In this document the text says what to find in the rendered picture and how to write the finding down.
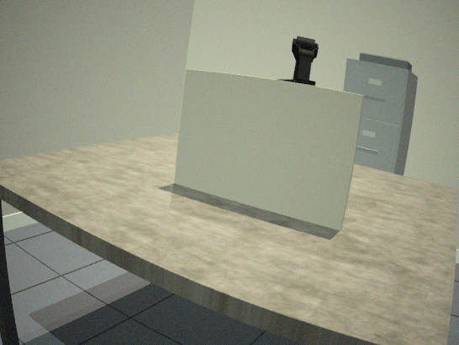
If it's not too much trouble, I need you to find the pale grey flat panel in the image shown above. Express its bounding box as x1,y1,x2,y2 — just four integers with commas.
174,69,364,231

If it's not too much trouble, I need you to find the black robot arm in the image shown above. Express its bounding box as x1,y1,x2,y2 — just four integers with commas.
292,36,319,86

